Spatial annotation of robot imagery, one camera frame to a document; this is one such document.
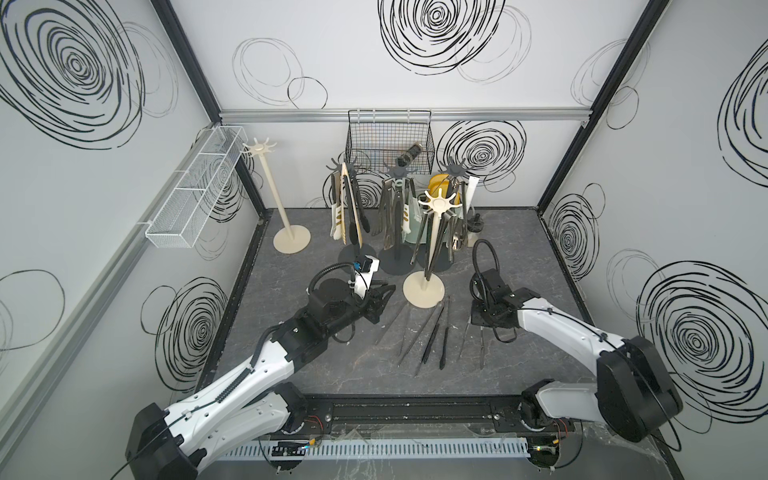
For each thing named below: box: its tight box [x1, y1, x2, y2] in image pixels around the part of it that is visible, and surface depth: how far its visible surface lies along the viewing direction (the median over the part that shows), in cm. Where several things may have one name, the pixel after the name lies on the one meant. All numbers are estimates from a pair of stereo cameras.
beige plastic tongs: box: [340, 162, 363, 249], surface depth 80 cm
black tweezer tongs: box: [422, 296, 451, 370], surface depth 88 cm
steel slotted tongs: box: [387, 178, 404, 247], surface depth 77 cm
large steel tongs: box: [372, 177, 393, 238], surface depth 77 cm
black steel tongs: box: [350, 177, 370, 238], surface depth 80 cm
